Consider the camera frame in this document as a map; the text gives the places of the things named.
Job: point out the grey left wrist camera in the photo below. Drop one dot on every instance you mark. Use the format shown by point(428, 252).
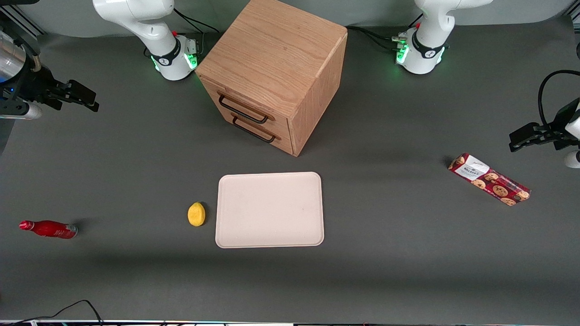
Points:
point(573, 160)

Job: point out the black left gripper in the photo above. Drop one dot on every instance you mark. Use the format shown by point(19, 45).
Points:
point(557, 127)

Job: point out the yellow lemon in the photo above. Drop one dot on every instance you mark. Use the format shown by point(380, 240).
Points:
point(196, 214)

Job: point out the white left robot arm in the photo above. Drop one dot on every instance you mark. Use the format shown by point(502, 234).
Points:
point(428, 45)

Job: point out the aluminium frame profile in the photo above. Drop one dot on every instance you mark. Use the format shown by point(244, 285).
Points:
point(22, 22)

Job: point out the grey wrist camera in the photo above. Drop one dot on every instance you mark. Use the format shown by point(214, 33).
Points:
point(22, 112)
point(573, 160)

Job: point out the wooden drawer cabinet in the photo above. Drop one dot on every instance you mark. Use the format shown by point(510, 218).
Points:
point(276, 50)

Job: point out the red cookie box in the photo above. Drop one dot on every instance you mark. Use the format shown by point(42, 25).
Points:
point(489, 179)

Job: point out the wooden drawer front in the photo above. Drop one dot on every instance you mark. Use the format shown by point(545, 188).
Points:
point(253, 103)
point(278, 142)

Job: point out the beige rectangular tray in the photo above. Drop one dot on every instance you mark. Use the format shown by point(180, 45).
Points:
point(269, 209)

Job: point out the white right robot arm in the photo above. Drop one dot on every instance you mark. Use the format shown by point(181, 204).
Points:
point(154, 22)

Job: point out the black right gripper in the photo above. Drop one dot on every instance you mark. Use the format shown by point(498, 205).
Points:
point(34, 86)

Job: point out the red bottle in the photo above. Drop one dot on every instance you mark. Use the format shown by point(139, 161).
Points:
point(50, 229)

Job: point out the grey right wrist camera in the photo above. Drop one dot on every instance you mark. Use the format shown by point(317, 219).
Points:
point(22, 112)

